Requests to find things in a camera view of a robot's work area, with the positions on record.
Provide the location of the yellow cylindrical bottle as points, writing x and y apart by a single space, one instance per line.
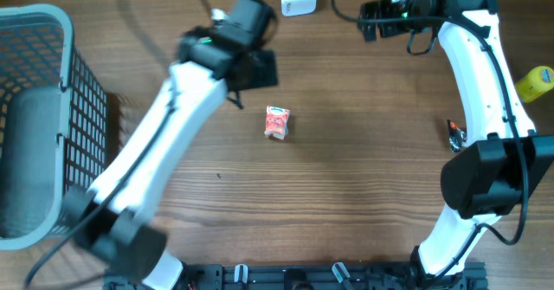
535 84

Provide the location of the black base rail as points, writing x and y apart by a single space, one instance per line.
385 275

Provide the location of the grey plastic mesh basket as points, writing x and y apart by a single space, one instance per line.
53 123

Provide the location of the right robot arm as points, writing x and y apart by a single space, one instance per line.
502 158

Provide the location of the red white snack packet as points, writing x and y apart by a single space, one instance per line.
276 122

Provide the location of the black hex wrench package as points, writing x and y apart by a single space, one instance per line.
457 136

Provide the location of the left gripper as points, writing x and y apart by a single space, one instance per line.
265 69

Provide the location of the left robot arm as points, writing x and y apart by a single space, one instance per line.
111 219

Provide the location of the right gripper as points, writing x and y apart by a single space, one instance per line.
379 11

